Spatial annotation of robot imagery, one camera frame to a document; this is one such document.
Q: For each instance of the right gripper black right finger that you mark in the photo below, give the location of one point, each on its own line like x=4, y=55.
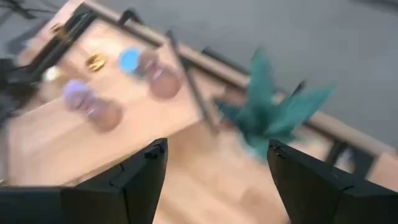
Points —
x=326, y=202

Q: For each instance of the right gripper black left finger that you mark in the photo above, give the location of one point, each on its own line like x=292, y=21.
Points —
x=124, y=196

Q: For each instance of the pink glass vase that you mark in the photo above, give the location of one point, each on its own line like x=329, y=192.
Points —
x=163, y=82
x=105, y=116

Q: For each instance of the purple candle jar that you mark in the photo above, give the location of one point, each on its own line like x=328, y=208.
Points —
x=74, y=91

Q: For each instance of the gold candlestick holder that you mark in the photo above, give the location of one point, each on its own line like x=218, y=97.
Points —
x=95, y=63

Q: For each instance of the yellow candle jar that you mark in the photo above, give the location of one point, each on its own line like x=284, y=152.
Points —
x=52, y=74

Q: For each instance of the snake plant in white pot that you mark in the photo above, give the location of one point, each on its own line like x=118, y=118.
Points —
x=264, y=118

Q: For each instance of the black table clamp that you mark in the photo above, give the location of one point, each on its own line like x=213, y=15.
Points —
x=129, y=15

